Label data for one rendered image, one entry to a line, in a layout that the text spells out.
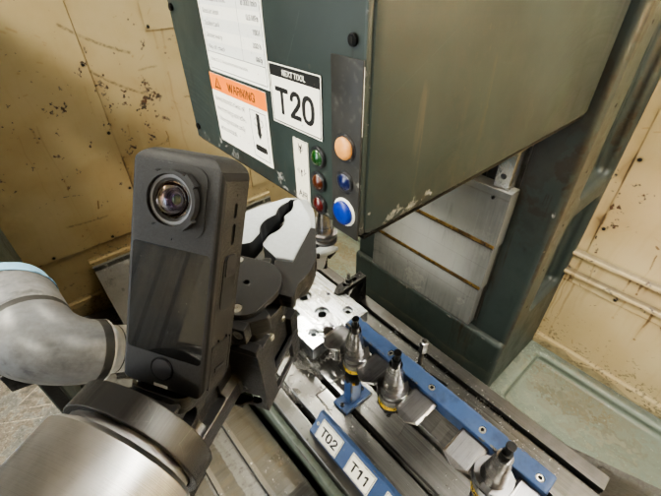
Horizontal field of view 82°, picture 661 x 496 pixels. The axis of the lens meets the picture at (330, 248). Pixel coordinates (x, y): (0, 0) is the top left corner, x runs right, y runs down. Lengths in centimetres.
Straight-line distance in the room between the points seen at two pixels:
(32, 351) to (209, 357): 48
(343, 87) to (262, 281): 23
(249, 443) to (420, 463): 51
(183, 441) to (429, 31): 39
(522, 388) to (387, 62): 148
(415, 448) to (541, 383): 78
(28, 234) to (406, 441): 147
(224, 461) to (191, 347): 112
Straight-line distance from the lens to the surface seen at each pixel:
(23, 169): 168
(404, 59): 40
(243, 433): 131
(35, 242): 179
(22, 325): 66
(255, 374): 24
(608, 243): 149
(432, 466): 110
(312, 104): 44
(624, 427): 179
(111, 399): 19
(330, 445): 107
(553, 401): 172
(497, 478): 73
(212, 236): 17
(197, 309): 18
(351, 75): 39
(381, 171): 42
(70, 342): 65
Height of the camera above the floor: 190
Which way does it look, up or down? 38 degrees down
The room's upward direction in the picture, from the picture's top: 1 degrees counter-clockwise
